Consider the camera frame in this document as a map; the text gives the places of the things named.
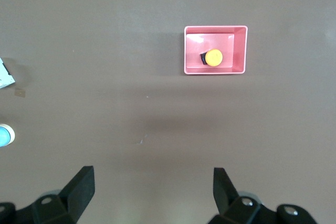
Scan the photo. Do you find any pink plastic bin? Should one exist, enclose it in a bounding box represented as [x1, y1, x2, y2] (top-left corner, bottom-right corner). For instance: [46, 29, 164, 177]
[183, 25, 249, 75]

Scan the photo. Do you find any yellow push button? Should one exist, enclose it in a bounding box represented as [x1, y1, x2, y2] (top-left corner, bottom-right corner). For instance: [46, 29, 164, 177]
[199, 48, 224, 67]

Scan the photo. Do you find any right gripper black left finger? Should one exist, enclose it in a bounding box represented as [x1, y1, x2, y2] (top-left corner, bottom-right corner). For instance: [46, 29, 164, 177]
[0, 165, 96, 224]

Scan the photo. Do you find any blue service bell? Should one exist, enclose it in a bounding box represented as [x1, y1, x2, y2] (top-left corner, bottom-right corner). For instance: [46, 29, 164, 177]
[0, 123, 16, 148]

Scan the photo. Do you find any white red circuit breaker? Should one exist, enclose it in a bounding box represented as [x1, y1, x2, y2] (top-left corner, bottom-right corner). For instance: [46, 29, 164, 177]
[0, 56, 16, 90]

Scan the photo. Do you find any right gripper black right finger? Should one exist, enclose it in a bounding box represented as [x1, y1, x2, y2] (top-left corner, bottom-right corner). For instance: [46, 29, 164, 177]
[207, 167, 320, 224]

